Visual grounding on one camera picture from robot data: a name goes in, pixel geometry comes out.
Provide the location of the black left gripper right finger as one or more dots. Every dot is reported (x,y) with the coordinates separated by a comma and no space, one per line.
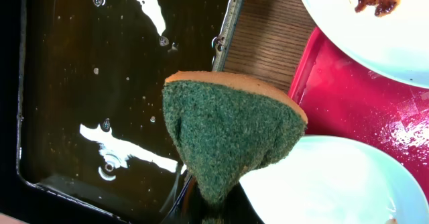
(238,209)

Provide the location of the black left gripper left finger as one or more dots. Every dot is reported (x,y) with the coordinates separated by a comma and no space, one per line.
(189,207)

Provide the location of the green orange sponge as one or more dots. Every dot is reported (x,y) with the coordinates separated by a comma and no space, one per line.
(225,125)

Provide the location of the white plate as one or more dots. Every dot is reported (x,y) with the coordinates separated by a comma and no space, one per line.
(327,179)
(394,46)

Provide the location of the red plastic tray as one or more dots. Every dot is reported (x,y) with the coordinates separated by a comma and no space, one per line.
(343,98)

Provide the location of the black water basin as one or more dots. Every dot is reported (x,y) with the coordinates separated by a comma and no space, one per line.
(83,138)

